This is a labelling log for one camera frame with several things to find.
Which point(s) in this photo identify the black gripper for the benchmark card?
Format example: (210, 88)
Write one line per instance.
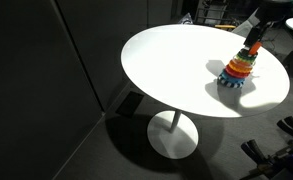
(274, 11)

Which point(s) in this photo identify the orange stacker peg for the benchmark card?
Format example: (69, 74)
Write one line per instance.
(254, 48)

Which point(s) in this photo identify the yellow bar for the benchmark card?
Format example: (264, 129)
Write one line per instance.
(225, 26)

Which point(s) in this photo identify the black floor plate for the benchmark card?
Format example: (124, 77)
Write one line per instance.
(130, 104)

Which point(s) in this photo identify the metal frame rack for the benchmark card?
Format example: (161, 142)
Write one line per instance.
(216, 11)

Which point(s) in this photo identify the white table pedestal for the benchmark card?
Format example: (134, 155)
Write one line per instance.
(172, 136)

